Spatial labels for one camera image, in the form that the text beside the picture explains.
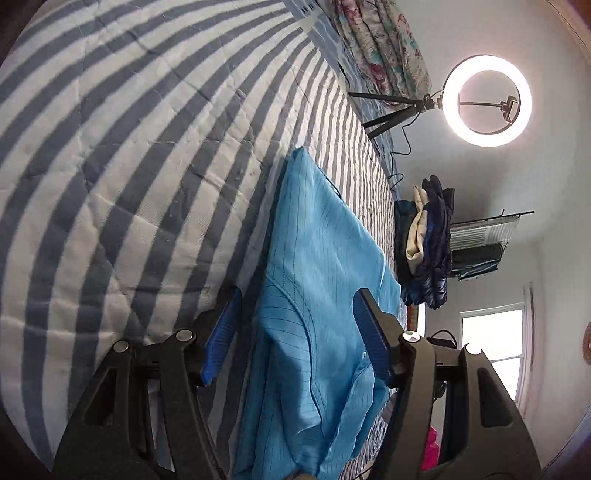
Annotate window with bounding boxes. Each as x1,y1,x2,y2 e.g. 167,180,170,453
459,302,532,407

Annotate phone holder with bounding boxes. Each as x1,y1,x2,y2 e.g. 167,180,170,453
457,95,520,123

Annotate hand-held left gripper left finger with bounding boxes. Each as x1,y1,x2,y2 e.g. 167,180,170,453
53,287,244,480

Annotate striped hanging towel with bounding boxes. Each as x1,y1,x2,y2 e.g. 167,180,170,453
450,219,515,252

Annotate dark hanging clothes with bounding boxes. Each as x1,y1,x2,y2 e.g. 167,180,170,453
450,244,506,280

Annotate blue striped bed quilt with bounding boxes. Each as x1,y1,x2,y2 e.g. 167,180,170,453
0,0,409,480

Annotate round ring light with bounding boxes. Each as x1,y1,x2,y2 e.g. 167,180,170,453
443,54,533,147

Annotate person's magenta clothing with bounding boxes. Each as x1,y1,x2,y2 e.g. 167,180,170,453
424,425,439,469

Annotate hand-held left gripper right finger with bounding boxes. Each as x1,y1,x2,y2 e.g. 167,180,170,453
352,288,541,480

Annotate black tripod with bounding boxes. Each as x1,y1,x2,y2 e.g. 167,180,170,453
348,90,446,139

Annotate floral folded quilt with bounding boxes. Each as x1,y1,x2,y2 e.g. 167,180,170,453
333,0,432,100

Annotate black ring light cable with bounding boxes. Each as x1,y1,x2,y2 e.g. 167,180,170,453
388,122,413,190

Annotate light blue work coat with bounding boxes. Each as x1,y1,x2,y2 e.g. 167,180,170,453
232,147,402,480

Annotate stack of folded dark clothes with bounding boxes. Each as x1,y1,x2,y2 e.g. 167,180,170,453
393,175,455,309

